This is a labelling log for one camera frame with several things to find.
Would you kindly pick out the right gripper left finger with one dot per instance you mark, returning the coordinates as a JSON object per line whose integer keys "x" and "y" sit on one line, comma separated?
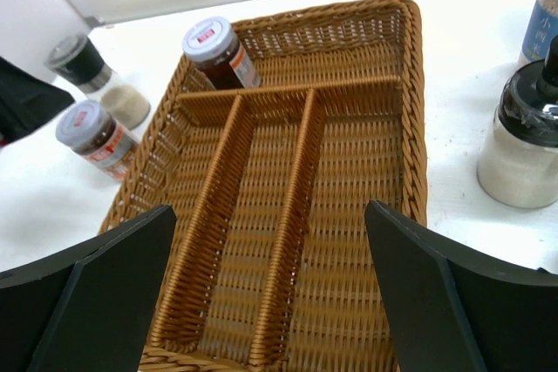
{"x": 89, "y": 306}

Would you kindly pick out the black-cap white powder grinder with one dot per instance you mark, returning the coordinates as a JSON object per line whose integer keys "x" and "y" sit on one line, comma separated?
{"x": 77, "y": 60}

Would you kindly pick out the brown wicker divided basket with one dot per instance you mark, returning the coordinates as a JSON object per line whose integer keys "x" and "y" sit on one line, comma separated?
{"x": 270, "y": 268}

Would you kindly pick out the silver-cap blue-label tall jar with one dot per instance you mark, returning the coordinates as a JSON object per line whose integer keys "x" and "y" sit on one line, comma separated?
{"x": 541, "y": 29}

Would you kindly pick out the black-top white powder shaker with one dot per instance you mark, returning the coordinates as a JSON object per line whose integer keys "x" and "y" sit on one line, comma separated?
{"x": 518, "y": 161}

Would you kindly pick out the white-lid brown sauce jar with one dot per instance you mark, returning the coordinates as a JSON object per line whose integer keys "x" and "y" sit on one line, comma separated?
{"x": 91, "y": 132}

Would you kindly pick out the white-lid dark sauce jar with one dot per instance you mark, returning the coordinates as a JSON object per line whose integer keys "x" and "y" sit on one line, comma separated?
{"x": 215, "y": 49}

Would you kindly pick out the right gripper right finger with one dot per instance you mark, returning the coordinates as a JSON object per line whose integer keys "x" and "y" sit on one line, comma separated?
{"x": 453, "y": 308}

